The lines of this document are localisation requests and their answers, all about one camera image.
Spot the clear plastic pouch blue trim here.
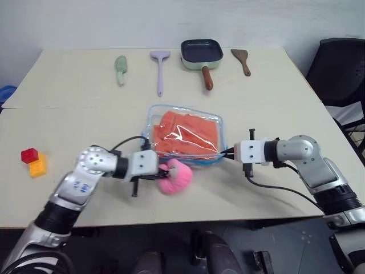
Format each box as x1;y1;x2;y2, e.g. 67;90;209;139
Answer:
141;104;225;167

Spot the black mesh chair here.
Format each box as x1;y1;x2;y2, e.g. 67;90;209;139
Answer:
305;37;365;151

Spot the brown wooden spatula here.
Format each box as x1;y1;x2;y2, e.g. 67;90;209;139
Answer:
230;49;252;77

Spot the pink fluffy cloth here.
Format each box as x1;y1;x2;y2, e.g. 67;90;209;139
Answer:
158;159;194;195

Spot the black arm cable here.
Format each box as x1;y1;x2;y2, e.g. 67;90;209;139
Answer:
244;161;327;214
110;136;148;152

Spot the orange cloth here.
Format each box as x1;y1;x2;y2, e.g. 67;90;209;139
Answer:
152;110;222;156

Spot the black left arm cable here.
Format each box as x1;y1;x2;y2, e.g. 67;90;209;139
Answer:
110;136;148;152

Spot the black torso cable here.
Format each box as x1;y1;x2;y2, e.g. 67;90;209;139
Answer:
0;248;74;274

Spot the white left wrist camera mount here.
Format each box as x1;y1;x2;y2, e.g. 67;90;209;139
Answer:
131;150;160;182

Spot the blue plastic object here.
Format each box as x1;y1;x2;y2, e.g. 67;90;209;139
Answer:
0;84;18;105

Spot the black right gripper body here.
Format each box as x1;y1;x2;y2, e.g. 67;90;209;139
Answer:
227;128;256;178

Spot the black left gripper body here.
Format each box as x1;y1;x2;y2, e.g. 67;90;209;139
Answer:
131;138;169;198

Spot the orange toy brick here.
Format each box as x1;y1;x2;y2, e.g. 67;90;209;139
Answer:
29;152;48;179

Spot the purple silicone spatula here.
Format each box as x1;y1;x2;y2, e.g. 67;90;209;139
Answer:
149;50;172;97

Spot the green square pan brown handle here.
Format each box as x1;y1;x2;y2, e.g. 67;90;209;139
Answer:
180;38;224;91

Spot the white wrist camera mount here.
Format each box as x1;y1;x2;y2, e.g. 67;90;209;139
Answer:
131;150;160;182
233;139;271;166

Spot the green toy knife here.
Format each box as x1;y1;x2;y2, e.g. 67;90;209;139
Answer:
113;55;128;87

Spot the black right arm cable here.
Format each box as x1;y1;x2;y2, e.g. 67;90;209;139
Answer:
244;161;327;214

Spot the red toy brick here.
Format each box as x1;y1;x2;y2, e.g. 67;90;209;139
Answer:
21;147;39;164

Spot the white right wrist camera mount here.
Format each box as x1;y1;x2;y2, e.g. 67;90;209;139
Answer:
233;139;271;166

